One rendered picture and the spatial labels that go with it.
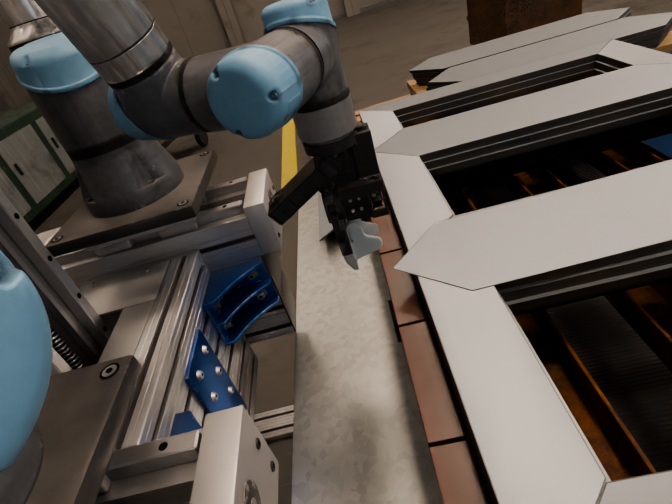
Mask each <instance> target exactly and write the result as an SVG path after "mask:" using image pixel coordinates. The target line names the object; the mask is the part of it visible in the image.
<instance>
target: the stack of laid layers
mask: <svg viewBox="0 0 672 504"><path fill-rule="evenodd" d="M629 66H633V65H630V64H627V63H624V62H621V61H617V60H614V59H611V58H608V57H605V56H602V55H599V54H595V55H592V56H588V57H585V58H581V59H578V60H574V61H570V62H567V63H563V64H560V65H556V66H553V67H549V68H545V69H542V70H538V71H535V72H531V73H528V74H524V75H520V76H517V77H513V78H510V79H506V80H503V81H499V82H495V83H492V84H488V85H485V86H481V87H478V88H474V89H471V90H467V91H463V92H460V93H456V94H453V95H449V96H446V97H442V98H438V99H435V100H431V101H428V102H424V103H421V104H417V105H413V106H410V107H406V108H403V109H399V110H396V111H393V112H394V114H395V115H396V117H397V119H398V120H399V122H400V124H401V126H402V127H403V129H404V128H406V127H409V126H413V125H417V124H420V123H424V122H427V121H431V120H435V119H438V118H442V117H445V116H449V115H453V114H456V113H460V112H464V111H467V110H471V109H474V108H478V107H482V106H485V105H489V104H493V103H496V102H500V101H503V100H507V99H511V98H514V97H518V96H522V95H525V94H529V93H532V92H536V91H540V90H543V89H547V88H551V87H554V86H558V85H561V84H565V83H569V82H572V81H576V80H580V79H583V78H587V77H590V76H597V75H600V74H604V73H607V72H611V71H615V70H618V69H622V68H626V67H629ZM670 114H672V88H670V89H666V90H663V91H659V92H655V93H651V94H648V95H644V96H640V97H637V98H633V99H629V100H625V101H622V102H618V103H614V104H611V105H607V106H603V107H599V108H596V109H592V110H588V111H585V112H581V113H577V114H573V115H570V116H566V117H562V118H558V119H555V120H551V121H547V122H544V123H540V124H536V125H532V126H529V127H525V128H521V129H518V130H514V131H510V132H506V133H503V134H499V135H495V136H492V137H488V138H484V139H480V140H477V141H473V142H469V143H466V144H462V145H458V146H454V147H451V148H447V149H443V150H439V151H436V152H432V153H428V154H425V155H421V156H419V157H420V158H421V160H422V162H423V163H424V165H425V167H426V169H427V170H428V172H429V174H430V176H431V177H432V179H433V181H434V182H435V180H434V178H433V177H434V176H438V175H442V174H446V173H450V172H453V171H457V170H461V169H465V168H468V167H472V166H476V165H480V164H484V163H487V162H491V161H495V160H499V159H503V158H506V157H510V156H514V155H518V154H522V153H525V152H529V151H533V150H537V149H541V148H544V147H548V146H552V145H556V144H560V143H563V142H567V141H571V140H575V139H579V138H582V137H586V136H590V135H594V134H597V133H601V132H605V131H609V130H613V129H616V128H620V127H624V126H628V125H632V124H635V123H639V122H643V121H647V120H651V119H654V118H658V117H662V116H666V115H670ZM380 175H381V173H380ZM381 178H382V175H381ZM382 182H383V187H384V191H385V194H386V197H387V200H388V203H389V206H390V209H391V212H392V215H393V218H394V221H395V224H396V226H397V229H398V232H399V235H400V238H401V241H402V244H403V247H404V250H405V253H407V252H408V249H407V246H406V243H405V240H404V237H403V234H402V232H401V229H400V226H399V223H398V220H397V218H396V215H395V212H394V209H393V206H392V204H391V201H390V198H389V195H388V192H387V189H386V187H385V184H384V181H383V178H382ZM435 184H436V182H435ZM436 186H437V188H438V189H439V187H438V185H437V184H436ZM439 191H440V193H441V194H442V192H441V190H440V189H439ZM442 196H443V198H444V200H445V201H446V199H445V197H444V195H443V194H442ZM526 198H529V197H526ZM526 198H522V199H526ZM522 199H518V200H522ZM518 200H514V201H518ZM514 201H510V202H506V203H502V204H498V205H494V206H490V207H486V208H482V209H479V210H475V211H471V212H467V213H463V214H459V215H455V214H454V212H453V211H452V209H451V207H450V206H449V204H448V202H447V201H446V203H447V205H448V206H449V208H450V210H451V212H452V213H453V216H452V217H451V218H454V217H458V216H462V215H466V214H469V213H473V212H477V211H481V210H485V209H488V208H492V207H496V206H500V205H503V204H507V203H511V202H514ZM413 276H414V279H415V282H416V285H417V288H418V290H419V293H420V296H421V299H422V302H423V305H424V308H425V311H426V314H427V317H428V320H429V322H430V325H431V328H432V331H433V334H434V337H435V340H436V343H437V346H438V349H439V352H440V354H441V357H442V360H443V363H444V366H445V369H446V372H447V375H448V378H449V381H450V384H451V386H452V389H453V392H454V395H455V398H456V401H457V404H458V407H459V410H460V413H461V416H462V418H463V421H464V424H465V427H466V430H467V433H468V436H469V439H470V442H471V445H472V448H473V450H474V453H475V456H476V459H477V462H478V465H479V468H480V471H481V474H482V477H483V480H484V482H485V485H486V488H487V491H488V494H489V497H490V500H491V503H492V504H498V502H497V499H496V496H495V493H494V491H493V488H492V485H491V482H490V479H489V476H488V474H487V471H486V468H485V465H484V462H483V460H482V457H481V454H480V451H479V448H478V445H477V443H476V440H475V437H474V434H473V431H472V429H471V426H470V423H469V420H468V417H467V415H466V412H465V409H464V406H463V403H462V400H461V398H460V395H459V392H458V389H457V386H456V384H455V381H454V378H453V375H452V372H451V370H450V367H449V364H448V361H447V358H446V355H445V353H444V350H443V347H442V344H441V341H440V339H439V336H438V333H437V330H436V327H435V324H434V322H433V319H432V316H431V313H430V310H429V308H428V305H427V302H426V299H425V296H424V294H423V291H422V288H421V285H420V282H419V279H418V277H417V275H413ZM669 277H672V241H668V242H664V243H660V244H656V245H652V246H648V247H644V248H640V249H637V250H633V251H629V252H625V253H621V254H617V255H613V256H609V257H605V258H602V259H598V260H594V261H590V262H586V263H582V264H578V265H574V266H570V267H566V268H562V269H558V270H554V271H551V272H547V273H543V274H539V275H535V276H531V277H527V278H523V279H519V280H515V281H511V282H507V283H503V284H499V285H495V287H496V289H497V291H498V292H499V294H500V296H501V298H502V299H503V301H504V303H505V304H506V306H507V308H508V310H509V311H510V313H511V315H512V317H513V318H514V320H515V322H516V323H517V325H518V327H519V329H520V330H521V332H522V334H523V335H524V337H525V339H526V341H527V342H528V344H529V346H530V347H531V349H532V351H533V353H534V354H535V356H536V358H537V359H538V361H539V363H540V365H541V366H542V368H543V370H544V372H545V373H546V375H547V377H548V378H549V380H550V382H551V384H552V385H553V387H554V389H555V390H556V392H557V394H558V396H559V397H560V399H561V401H562V402H563V404H564V406H565V408H566V409H567V411H568V413H569V415H570V416H571V418H572V420H573V421H574V423H575V425H576V427H577V428H578V430H579V432H580V433H581V435H582V437H583V439H584V440H585V442H586V444H587V445H588V447H589V449H590V451H591V452H592V454H593V456H594V458H595V459H596V461H597V463H598V464H599V466H600V468H601V470H602V471H603V473H604V475H605V476H606V481H605V484H606V482H610V481H611V480H610V478H609V476H608V475H607V473H606V471H605V469H604V468H603V466H602V464H601V463H600V461H599V459H598V458H597V456H596V454H595V452H594V451H593V449H592V447H591V446H590V444H589V442H588V440H587V439H586V437H585V435H584V434H583V432H582V430H581V429H580V427H579V425H578V423H577V422H576V420H575V418H574V417H573V415H572V413H571V412H570V410H569V408H568V406H567V405H566V403H565V401H564V400H563V398H562V396H561V395H560V393H559V391H558V389H557V388H556V386H555V384H554V383H553V381H552V379H551V378H550V376H549V374H548V372H547V371H546V369H545V367H544V366H543V364H542V362H541V360H540V359H539V357H538V355H537V354H536V352H535V350H534V349H533V347H532V345H531V343H530V342H529V340H528V338H527V337H526V335H525V333H524V332H523V330H522V328H521V326H520V325H519V323H518V321H517V320H516V318H515V316H514V315H513V313H516V312H521V311H525V310H530V309H534V308H538V307H543V306H547V305H551V304H556V303H560V302H564V301H569V300H573V299H577V298H582V297H586V296H590V295H595V294H599V293H604V292H608V291H612V290H617V289H621V288H625V287H630V286H634V285H638V284H643V283H647V282H651V281H656V280H660V279H665V278H669ZM605 484H604V486H605ZM604 486H603V489H604ZM603 489H602V491H601V494H602V492H603ZM601 494H600V497H601ZM600 497H599V499H598V502H599V500H600ZM598 502H597V504H598Z"/></svg>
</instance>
